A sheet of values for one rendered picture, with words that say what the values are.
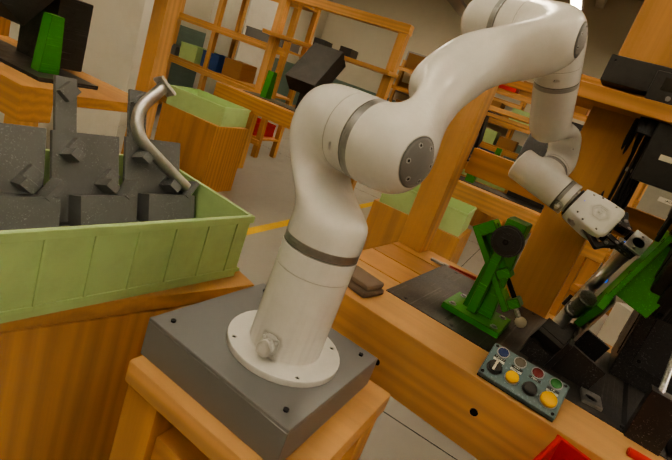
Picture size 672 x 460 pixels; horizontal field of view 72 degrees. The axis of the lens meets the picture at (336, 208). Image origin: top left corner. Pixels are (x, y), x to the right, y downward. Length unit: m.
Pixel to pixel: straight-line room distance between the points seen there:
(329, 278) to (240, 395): 0.20
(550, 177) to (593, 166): 0.29
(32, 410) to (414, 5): 11.69
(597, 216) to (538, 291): 0.41
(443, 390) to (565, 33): 0.69
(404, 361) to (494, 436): 0.22
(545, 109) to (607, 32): 10.33
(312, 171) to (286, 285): 0.17
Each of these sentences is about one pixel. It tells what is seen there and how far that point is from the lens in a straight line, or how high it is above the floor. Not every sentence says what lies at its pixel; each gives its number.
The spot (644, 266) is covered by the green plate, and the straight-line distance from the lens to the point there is 1.13.
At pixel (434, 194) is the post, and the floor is 1.09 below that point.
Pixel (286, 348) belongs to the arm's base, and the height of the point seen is 0.95.
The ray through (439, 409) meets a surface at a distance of 1.05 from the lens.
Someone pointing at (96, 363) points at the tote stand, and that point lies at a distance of 1.13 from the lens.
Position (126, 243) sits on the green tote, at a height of 0.92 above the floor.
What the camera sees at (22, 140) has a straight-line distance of 1.15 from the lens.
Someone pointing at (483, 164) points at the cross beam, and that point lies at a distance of 1.64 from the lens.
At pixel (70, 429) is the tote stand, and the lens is 1.23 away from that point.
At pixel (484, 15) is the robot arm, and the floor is 1.52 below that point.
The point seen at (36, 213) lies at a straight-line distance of 1.11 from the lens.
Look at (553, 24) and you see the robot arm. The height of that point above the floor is 1.52.
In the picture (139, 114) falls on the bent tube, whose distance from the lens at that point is 1.23.
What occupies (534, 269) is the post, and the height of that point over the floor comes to 1.01.
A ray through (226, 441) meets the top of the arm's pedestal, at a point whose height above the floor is 0.85.
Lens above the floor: 1.34
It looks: 15 degrees down
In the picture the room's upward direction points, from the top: 20 degrees clockwise
